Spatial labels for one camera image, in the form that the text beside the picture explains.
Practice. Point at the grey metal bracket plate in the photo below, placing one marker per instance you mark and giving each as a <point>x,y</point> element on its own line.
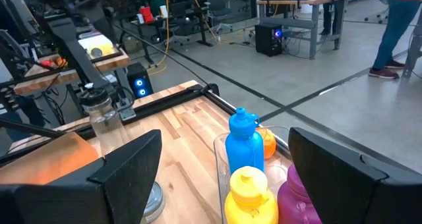
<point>126,112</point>

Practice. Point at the white cup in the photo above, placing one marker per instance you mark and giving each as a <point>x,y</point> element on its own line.
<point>163,12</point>

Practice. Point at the yellow plastic bin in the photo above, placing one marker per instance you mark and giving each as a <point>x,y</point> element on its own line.
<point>102,46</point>

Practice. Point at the orange translucent plastic bin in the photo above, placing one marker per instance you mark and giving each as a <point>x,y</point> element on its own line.
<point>49,158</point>

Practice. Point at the grey office chair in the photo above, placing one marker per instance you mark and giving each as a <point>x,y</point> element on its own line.
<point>216,0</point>

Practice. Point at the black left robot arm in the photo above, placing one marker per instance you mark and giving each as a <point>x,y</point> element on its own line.
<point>77,52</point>

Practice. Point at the clear bottle black cap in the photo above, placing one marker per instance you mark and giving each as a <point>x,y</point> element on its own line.
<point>102,118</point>

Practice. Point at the black desk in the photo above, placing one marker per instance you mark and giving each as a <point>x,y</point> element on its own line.
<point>201,33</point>

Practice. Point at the orange toy fruit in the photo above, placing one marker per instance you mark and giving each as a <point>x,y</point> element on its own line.
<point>268,143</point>

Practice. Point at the black computer tower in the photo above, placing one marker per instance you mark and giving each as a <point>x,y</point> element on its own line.
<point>267,43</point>

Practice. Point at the yellow plastic bottle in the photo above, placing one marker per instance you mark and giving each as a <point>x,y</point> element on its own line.
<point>250,201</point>

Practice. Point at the clear plastic bin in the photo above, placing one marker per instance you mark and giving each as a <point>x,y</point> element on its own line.
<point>221,164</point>

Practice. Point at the blue plastic bottle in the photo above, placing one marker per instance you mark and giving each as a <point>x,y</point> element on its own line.
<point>244,145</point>

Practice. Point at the person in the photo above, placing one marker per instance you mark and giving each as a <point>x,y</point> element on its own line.
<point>392,29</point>

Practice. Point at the picture label food can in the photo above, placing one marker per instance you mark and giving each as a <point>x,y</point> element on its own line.
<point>155,201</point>

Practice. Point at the black frame clamp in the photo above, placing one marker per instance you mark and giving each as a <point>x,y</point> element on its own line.
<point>212,89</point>

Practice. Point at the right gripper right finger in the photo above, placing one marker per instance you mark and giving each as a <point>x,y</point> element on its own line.
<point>356,191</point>

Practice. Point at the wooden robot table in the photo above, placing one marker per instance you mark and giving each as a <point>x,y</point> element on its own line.
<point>112,62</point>

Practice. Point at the magenta plastic bottle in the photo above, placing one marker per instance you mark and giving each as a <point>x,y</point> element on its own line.
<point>293,201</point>

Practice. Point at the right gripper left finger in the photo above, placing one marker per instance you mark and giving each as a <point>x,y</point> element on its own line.
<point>82,201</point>

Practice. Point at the red canister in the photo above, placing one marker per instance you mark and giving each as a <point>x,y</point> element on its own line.
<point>146,14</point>

